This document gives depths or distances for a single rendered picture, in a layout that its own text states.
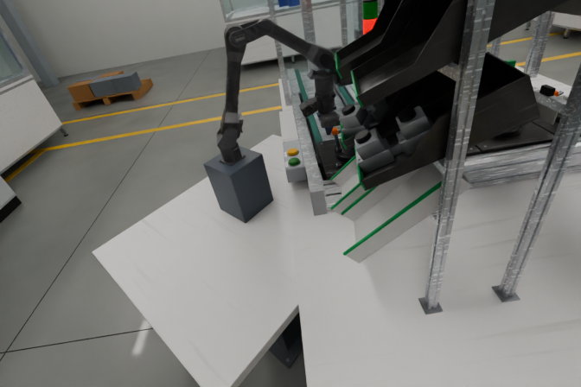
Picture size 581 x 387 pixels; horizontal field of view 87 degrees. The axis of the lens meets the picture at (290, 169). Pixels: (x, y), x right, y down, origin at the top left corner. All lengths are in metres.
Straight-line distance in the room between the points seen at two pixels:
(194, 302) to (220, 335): 0.13
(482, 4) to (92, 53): 10.12
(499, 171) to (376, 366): 0.71
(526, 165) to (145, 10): 9.11
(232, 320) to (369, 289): 0.34
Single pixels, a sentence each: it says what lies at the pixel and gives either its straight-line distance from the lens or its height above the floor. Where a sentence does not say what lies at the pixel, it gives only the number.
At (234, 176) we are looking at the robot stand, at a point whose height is 1.05.
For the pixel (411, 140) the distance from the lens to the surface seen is 0.58.
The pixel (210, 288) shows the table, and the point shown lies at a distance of 0.91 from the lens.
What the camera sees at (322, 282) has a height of 0.86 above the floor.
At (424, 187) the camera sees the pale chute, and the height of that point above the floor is 1.13.
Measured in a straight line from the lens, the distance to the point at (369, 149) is 0.57.
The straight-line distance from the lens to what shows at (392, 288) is 0.83.
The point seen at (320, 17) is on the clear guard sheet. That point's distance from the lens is 2.28.
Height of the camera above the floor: 1.55
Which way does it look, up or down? 33 degrees down
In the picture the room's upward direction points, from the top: 11 degrees counter-clockwise
